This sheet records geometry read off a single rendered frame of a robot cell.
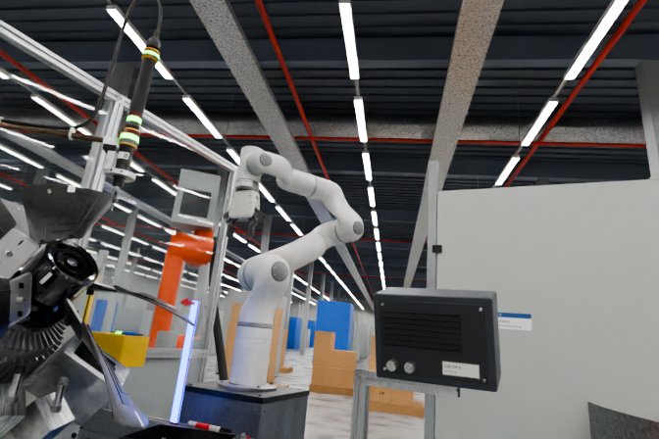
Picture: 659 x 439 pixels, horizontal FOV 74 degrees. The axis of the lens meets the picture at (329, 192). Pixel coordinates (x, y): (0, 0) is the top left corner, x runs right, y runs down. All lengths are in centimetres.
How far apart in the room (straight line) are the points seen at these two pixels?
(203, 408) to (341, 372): 871
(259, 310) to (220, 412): 31
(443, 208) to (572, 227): 66
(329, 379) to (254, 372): 866
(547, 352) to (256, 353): 149
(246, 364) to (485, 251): 151
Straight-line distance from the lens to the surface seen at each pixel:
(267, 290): 146
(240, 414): 140
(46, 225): 123
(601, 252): 254
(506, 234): 255
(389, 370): 106
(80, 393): 119
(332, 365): 1013
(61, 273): 101
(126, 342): 152
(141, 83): 127
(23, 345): 110
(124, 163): 119
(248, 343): 149
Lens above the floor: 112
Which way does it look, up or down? 18 degrees up
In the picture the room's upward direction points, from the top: 5 degrees clockwise
